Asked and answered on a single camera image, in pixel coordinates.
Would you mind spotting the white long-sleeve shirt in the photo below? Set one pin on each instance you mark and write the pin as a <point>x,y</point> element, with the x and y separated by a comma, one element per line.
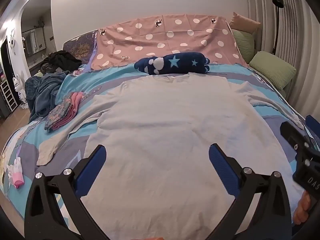
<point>162,130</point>

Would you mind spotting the blue patterned duvet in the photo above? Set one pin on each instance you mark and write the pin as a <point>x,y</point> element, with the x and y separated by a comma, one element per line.
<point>32,140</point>

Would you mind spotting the purple floral pillow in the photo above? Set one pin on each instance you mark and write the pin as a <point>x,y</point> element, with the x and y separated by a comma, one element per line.
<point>80,47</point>

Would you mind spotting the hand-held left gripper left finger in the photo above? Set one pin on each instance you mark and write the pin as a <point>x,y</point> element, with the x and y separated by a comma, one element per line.
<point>92,172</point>

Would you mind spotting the peach pillow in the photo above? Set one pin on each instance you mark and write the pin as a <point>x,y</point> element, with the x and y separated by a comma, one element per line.
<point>243,22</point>

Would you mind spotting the large green pillow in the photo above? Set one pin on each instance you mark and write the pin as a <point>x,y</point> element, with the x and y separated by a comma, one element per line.
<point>272,67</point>

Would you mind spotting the black wall screen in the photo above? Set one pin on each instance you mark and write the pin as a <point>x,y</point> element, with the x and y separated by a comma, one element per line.
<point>5,60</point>

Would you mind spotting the white cat figurine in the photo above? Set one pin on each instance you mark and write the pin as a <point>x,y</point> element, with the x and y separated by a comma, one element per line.
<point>19,90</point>

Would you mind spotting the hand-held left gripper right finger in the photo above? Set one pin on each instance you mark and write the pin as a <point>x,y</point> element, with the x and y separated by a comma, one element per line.
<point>222,170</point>

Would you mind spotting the black floor lamp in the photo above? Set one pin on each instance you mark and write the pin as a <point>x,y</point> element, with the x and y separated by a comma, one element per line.
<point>277,0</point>

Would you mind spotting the person's right hand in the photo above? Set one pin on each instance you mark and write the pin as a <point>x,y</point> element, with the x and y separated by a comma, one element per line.
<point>302,207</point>

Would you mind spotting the pile of black clothes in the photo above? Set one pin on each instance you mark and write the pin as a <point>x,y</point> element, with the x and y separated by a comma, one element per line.
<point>62,60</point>

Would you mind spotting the small green pillow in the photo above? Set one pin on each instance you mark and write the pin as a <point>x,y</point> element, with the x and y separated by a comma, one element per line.
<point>243,45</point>

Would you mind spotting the folded floral pink clothes stack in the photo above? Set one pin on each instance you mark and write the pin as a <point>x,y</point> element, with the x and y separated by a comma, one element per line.
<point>62,110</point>

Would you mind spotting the pink and white glove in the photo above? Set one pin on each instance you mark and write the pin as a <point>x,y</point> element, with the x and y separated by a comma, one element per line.
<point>17,178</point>

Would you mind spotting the navy star print blanket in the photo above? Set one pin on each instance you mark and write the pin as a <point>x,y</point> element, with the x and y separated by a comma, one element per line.
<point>180,62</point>

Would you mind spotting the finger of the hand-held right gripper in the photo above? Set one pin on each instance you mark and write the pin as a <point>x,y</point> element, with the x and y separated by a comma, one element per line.
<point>290,133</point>
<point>311,121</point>

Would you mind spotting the pink polka dot sheet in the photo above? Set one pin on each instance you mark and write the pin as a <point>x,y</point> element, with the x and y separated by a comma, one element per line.
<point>175,35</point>

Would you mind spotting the dark blue fleece blanket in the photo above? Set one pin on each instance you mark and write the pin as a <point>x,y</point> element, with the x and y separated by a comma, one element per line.
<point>45,90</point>

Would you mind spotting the mirror cabinet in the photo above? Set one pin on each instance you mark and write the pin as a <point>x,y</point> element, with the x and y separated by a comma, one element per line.
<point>35,40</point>

